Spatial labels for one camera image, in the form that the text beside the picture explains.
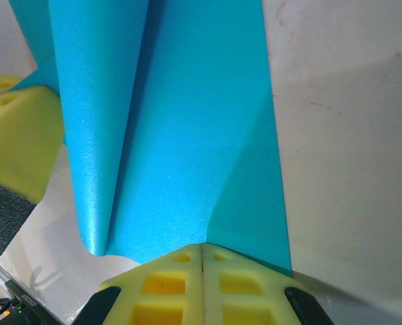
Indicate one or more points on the blue paper sheet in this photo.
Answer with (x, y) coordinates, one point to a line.
(187, 135)

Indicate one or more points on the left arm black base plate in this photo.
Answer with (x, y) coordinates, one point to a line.
(27, 301)

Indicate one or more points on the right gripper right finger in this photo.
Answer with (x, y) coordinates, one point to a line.
(214, 277)

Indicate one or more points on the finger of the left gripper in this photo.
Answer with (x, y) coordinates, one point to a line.
(21, 142)
(0, 83)

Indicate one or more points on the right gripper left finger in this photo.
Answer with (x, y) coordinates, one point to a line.
(194, 271)

